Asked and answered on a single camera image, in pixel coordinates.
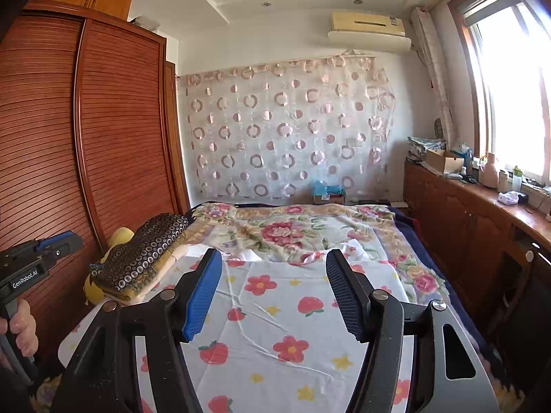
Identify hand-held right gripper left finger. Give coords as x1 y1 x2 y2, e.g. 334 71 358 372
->
52 247 225 413

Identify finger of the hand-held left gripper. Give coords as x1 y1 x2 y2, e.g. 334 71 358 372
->
46 236 85 267
35 231 74 251

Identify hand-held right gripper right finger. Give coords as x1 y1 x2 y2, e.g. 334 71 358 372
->
325 248 500 413

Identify navy circle-patterned garment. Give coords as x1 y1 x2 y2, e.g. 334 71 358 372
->
92 213 190 293

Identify person's left hand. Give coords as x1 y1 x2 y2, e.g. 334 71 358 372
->
0 299 39 356

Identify yellow plush toy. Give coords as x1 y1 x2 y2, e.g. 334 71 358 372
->
84 227 134 306

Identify white fruit-print sheet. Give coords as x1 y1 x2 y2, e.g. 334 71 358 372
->
58 241 414 413

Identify floral quilt on bed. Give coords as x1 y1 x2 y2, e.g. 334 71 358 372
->
189 200 513 396

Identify blue tissue packets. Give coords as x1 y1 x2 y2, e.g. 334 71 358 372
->
311 179 345 196

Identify wooden louvered wardrobe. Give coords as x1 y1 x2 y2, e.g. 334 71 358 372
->
0 0 192 353

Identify long wooden cabinet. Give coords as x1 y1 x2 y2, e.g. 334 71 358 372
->
402 159 551 353

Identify open cardboard box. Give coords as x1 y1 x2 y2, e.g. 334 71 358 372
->
425 150 465 173

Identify stack of folded cloths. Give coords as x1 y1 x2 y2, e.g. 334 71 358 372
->
407 136 448 162

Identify sheer circle-patterned curtain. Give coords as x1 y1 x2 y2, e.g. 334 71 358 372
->
178 56 397 201

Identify blue plastic bag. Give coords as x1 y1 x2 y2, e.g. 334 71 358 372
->
452 143 474 168

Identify pale pink jug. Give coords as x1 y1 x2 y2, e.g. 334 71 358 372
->
481 152 500 189

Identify white patterned window curtain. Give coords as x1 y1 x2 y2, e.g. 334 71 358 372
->
411 6 457 142

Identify beige air conditioner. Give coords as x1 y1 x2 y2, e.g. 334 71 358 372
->
328 11 412 54

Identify wooden framed window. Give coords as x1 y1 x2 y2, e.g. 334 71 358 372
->
448 0 551 190

